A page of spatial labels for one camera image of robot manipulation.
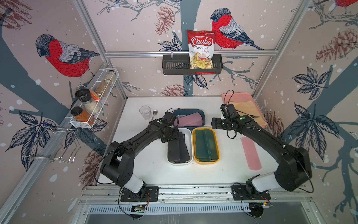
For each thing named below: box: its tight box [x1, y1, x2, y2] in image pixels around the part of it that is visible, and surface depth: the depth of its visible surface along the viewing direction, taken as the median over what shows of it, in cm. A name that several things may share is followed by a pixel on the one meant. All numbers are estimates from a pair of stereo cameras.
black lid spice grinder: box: [74, 88, 101, 115], surface depth 67 cm
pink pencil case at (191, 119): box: [173, 112, 204, 127], surface depth 103 cm
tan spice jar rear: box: [104, 70, 116, 84], surface depth 87 cm
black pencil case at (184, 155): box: [178, 131, 191, 163], surface depth 85 cm
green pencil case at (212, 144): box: [204, 128, 219, 162], surface depth 89 cm
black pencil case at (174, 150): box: [167, 138, 181, 162], surface depth 82 cm
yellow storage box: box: [192, 127, 221, 165], surface depth 87 cm
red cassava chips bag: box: [187, 29, 216, 70], surface depth 85 cm
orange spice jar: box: [70, 106, 96, 126], surface depth 63 cm
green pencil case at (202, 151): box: [195, 129, 211, 162], surface depth 89 cm
